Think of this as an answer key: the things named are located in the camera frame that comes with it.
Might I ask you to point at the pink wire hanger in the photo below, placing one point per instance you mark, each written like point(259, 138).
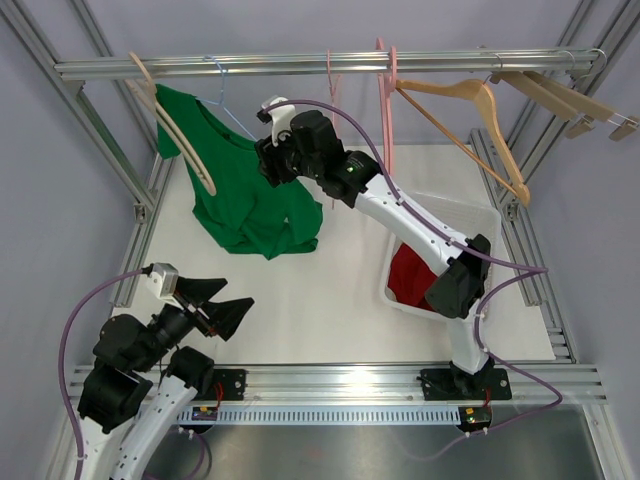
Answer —
point(333, 86)

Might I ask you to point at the aluminium hanging rail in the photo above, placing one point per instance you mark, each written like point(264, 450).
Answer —
point(378, 61)

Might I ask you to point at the red t shirt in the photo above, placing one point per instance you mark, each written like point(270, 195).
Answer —
point(410, 278)

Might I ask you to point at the tan clip hanger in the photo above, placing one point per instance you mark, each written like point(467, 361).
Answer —
point(565, 103)
point(624, 125)

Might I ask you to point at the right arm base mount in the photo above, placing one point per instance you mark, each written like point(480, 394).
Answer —
point(442, 384)

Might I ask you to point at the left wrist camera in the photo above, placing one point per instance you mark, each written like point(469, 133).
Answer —
point(161, 281)

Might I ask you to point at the tan clip hanger near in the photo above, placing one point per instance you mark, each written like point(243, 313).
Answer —
point(565, 103)

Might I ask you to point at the white slotted cable duct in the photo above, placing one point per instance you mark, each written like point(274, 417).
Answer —
point(307, 415)

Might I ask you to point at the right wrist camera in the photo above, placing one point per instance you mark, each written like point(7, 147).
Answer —
point(278, 112)

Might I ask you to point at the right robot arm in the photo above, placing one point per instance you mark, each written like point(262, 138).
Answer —
point(306, 145)

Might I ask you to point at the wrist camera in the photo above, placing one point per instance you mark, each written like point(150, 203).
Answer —
point(161, 281)
point(278, 112)

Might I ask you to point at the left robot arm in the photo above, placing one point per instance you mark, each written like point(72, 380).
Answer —
point(143, 376)

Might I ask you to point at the pink plastic hanger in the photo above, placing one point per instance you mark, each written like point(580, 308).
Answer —
point(386, 87)

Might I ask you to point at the tan clip hanger far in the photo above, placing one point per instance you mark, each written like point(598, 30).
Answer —
point(624, 125)

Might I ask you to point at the wooden hanger with bar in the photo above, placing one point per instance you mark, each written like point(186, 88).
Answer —
point(480, 95)

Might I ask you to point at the green t shirt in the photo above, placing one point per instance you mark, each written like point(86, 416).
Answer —
point(246, 215)

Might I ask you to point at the aluminium front rail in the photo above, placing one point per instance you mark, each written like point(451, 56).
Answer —
point(391, 384)

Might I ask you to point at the beige plastic hanger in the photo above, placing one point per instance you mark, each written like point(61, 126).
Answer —
point(146, 92)

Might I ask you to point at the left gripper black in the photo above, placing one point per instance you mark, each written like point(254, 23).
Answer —
point(223, 317)

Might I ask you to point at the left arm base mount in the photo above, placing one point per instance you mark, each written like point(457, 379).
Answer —
point(228, 384)

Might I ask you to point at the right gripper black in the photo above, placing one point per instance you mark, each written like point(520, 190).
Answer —
point(268, 156)

